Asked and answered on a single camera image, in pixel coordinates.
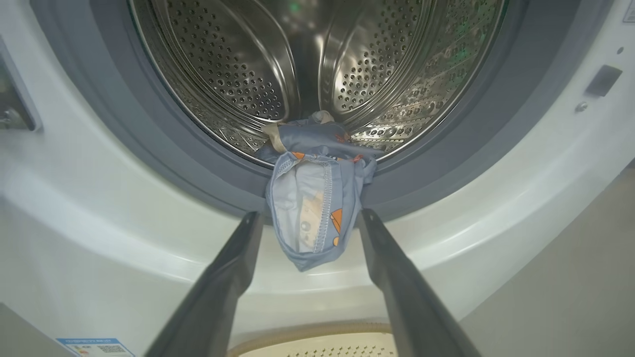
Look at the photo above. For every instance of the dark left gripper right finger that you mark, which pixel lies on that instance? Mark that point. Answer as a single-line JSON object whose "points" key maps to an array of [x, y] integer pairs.
{"points": [[416, 312]]}

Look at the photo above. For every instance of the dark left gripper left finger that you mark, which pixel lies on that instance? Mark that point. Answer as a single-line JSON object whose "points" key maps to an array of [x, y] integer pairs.
{"points": [[213, 307]]}

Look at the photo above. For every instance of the blue bear-print garment with orange patch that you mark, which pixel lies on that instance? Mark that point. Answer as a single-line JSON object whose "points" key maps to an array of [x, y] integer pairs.
{"points": [[307, 213]]}

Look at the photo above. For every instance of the white front-load washing machine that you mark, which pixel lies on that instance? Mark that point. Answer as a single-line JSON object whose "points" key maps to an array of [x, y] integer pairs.
{"points": [[99, 223]]}

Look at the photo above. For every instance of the stainless steel washing machine drum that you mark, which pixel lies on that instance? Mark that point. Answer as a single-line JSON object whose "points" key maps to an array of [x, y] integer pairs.
{"points": [[223, 64]]}

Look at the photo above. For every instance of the metal door hinge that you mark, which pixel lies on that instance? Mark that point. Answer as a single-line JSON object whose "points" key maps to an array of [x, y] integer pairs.
{"points": [[15, 99]]}

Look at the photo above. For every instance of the black door lock socket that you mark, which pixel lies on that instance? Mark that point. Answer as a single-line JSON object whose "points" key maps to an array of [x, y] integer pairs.
{"points": [[603, 81]]}

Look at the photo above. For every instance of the cream perforated laundry basket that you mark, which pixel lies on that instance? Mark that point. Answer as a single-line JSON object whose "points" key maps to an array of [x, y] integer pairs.
{"points": [[307, 337]]}

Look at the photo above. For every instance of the blue energy label sticker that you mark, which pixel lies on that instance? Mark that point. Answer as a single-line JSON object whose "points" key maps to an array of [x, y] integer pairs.
{"points": [[94, 347]]}

